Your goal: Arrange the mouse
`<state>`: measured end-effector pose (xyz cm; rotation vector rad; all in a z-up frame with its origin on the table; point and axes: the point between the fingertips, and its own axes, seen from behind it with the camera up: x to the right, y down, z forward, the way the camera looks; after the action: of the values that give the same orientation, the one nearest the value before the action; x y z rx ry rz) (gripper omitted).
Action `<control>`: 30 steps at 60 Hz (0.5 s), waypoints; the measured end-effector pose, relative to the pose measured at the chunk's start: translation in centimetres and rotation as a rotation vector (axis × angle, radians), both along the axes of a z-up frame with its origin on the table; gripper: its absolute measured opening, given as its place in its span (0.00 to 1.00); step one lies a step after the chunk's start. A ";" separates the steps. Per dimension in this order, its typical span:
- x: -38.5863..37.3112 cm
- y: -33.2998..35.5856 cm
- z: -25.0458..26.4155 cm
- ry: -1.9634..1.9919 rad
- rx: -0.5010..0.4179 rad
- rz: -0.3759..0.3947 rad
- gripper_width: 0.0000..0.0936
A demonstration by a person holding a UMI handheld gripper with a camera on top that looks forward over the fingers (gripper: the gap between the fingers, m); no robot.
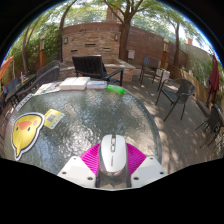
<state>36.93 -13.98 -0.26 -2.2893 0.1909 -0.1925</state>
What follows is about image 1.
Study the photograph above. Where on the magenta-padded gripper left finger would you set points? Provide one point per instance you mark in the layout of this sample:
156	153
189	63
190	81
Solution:
76	168

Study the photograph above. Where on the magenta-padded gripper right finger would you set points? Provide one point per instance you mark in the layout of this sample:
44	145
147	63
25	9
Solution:
148	168

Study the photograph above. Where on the white computer mouse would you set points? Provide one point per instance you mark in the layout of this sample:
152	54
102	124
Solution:
113	155

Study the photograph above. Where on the yellow bird-shaped mouse pad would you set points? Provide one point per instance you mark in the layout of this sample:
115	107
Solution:
25	133

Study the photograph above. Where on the small yellow card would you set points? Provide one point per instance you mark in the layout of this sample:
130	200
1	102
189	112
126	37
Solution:
54	118

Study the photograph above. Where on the black metal mesh chair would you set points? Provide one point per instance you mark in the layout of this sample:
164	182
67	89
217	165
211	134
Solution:
213	121
181	90

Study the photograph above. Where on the white license plate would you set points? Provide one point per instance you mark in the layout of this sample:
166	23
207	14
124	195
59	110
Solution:
25	101

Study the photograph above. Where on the colourful printed leaflet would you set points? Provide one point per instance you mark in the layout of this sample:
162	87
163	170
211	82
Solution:
48	88

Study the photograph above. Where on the white flat box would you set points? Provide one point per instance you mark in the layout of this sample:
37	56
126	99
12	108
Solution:
75	83

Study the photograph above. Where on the green plastic bottle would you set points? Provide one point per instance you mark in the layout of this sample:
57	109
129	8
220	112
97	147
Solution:
115	89

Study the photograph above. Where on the thin white book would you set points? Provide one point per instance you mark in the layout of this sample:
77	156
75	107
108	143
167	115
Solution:
97	84

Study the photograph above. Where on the white bag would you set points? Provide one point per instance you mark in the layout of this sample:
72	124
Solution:
165	74

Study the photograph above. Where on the wooden slat fence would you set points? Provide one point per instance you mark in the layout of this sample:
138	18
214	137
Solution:
196	85

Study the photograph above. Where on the dark wicker chair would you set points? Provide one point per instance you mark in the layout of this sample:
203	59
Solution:
46	76

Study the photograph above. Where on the dark round table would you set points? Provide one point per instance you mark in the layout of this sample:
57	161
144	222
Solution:
20	85

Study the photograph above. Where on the black slatted armchair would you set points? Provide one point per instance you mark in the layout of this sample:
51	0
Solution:
86	65

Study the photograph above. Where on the clear plastic bottle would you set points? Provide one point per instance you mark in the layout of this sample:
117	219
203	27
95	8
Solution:
22	77

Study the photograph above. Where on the dark red closed umbrella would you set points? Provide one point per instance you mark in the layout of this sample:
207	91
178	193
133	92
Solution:
214	78

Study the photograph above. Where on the orange canopy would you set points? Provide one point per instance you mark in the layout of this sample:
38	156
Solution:
5	66

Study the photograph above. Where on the large brown-trunk tree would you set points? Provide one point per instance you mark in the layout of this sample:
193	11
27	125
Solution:
124	40

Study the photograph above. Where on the grey wall box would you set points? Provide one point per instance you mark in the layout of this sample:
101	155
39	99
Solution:
131	54

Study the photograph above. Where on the black wall lamp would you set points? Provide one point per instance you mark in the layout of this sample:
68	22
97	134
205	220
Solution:
66	40
116	37

